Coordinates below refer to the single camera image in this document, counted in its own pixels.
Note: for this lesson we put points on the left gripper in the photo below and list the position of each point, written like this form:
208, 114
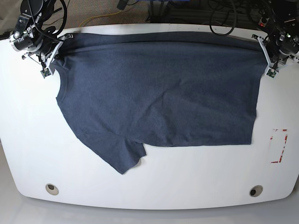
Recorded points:
283, 41

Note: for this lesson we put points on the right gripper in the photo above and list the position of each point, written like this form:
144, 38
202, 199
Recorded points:
28, 35

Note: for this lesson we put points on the dark blue T-shirt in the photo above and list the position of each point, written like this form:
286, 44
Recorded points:
177, 89

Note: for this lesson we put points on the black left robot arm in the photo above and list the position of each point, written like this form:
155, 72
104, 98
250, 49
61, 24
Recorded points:
284, 11

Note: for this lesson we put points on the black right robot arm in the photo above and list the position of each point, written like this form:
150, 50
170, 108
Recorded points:
44, 7

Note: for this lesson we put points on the red tape rectangle marking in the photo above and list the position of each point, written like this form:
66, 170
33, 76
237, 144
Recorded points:
277, 145

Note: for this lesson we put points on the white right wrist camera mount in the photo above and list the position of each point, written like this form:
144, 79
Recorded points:
47, 55

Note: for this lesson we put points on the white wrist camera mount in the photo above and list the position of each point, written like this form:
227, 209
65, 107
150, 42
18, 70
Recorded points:
278, 63
47, 55

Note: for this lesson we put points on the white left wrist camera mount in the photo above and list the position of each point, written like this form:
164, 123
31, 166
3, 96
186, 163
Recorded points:
278, 63

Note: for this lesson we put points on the left table cable grommet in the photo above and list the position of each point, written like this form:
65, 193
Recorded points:
52, 189

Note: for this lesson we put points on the table cable grommet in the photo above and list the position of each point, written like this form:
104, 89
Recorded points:
52, 189
256, 191

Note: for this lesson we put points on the right table cable grommet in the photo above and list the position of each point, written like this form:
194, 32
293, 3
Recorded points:
256, 191

